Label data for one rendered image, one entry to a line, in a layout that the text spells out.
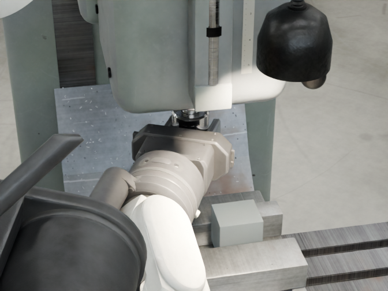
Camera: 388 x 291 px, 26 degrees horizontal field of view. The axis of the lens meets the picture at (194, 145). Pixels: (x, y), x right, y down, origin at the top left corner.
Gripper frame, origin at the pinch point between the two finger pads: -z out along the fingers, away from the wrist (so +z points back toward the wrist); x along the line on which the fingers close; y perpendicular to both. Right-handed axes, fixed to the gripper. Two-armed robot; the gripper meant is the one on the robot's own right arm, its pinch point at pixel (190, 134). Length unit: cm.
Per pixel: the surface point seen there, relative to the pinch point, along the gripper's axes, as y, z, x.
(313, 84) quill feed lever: -10.8, 3.6, -15.1
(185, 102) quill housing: -9.7, 9.1, -1.7
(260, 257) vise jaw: 16.3, 1.8, -9.9
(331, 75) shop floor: 121, -260, -1
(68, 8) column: -2.9, -27.9, 26.7
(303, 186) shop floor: 122, -170, 0
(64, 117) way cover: 15.5, -25.1, 27.9
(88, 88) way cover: 11.5, -28.7, 24.8
